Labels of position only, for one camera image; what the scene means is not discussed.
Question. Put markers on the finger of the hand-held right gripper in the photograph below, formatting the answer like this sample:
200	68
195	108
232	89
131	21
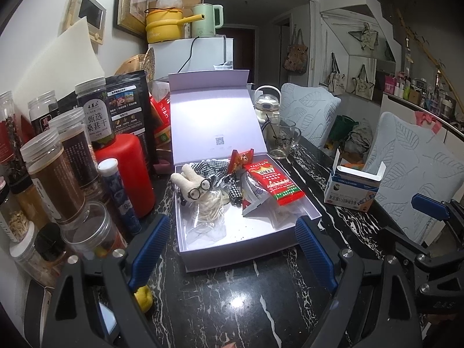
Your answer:
417	257
429	206

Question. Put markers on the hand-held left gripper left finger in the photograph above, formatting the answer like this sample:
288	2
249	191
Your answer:
150	250

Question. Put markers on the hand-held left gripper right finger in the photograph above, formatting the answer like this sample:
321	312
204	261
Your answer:
315	257

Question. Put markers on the clear bag of white snacks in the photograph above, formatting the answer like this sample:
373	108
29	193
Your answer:
286	215

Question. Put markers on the clear bag of white coils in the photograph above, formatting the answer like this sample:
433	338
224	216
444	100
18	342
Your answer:
210	210

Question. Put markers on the black-white knitted cloth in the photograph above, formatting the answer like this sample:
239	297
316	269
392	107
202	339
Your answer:
192	188

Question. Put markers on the red green snack packet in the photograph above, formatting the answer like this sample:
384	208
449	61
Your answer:
275	183

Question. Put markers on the silver foil snack packet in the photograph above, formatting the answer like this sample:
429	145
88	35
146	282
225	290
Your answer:
253	195

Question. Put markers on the small red snack packet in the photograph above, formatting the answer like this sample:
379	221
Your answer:
242	159

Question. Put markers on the lilac gift box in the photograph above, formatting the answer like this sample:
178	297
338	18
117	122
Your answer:
214	116

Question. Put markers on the chair with blue leaf cover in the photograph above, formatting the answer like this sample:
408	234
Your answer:
409	174
308	112

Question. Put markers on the yellow fruit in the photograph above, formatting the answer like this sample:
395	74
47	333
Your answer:
143	297

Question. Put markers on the blue tablet tube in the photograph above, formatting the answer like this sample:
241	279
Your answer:
119	195

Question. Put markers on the white blue face mask box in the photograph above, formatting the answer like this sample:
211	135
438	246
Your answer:
353	192

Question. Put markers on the red plastic bottle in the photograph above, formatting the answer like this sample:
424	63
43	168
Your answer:
130	174

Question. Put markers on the pink cloth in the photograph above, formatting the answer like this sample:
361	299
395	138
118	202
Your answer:
427	119

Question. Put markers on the grey crumpled cloth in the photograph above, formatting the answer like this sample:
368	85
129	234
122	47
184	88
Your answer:
359	136

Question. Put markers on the row of small cosmetic bottles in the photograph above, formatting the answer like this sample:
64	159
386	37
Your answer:
417	94

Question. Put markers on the green shopping bag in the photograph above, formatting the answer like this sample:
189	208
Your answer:
342	128

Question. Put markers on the cluster of clear food jars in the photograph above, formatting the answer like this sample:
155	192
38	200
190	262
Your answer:
54	174

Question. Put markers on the clear glass mug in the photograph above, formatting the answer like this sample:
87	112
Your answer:
281	137

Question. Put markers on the red snack box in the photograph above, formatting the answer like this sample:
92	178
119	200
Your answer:
161	119

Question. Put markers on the cream tote bag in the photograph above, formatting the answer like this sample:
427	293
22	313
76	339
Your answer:
362	79
335	76

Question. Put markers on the yellow bamboo pole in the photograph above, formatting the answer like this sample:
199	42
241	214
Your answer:
429	52

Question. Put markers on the black printed pouch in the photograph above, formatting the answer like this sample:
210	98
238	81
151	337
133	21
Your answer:
127	98

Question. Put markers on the clear water bottle white lid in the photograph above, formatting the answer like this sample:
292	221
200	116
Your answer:
266	105

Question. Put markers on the star shaped hanging bag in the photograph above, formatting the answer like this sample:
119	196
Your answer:
366	38

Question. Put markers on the woven straw fan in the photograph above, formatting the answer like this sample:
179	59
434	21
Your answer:
145	60

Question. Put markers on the white mini fridge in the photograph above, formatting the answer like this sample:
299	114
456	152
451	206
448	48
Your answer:
206	54

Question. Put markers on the brown patterned tote bag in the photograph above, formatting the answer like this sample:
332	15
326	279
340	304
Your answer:
295	52

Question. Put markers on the white plastic board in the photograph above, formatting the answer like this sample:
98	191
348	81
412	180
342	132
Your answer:
61	58

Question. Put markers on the yellow cooking pot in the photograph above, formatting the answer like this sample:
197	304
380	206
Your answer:
163	25

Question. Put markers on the pale green electric kettle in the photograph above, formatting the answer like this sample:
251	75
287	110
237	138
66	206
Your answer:
205	20

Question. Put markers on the gold framed picture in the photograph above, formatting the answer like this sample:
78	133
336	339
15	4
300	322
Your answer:
132	0

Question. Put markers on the crumpled clear plastic bag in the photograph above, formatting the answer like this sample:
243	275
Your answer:
168	0

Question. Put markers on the beige wall intercom panel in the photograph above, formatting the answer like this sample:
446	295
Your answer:
87	12

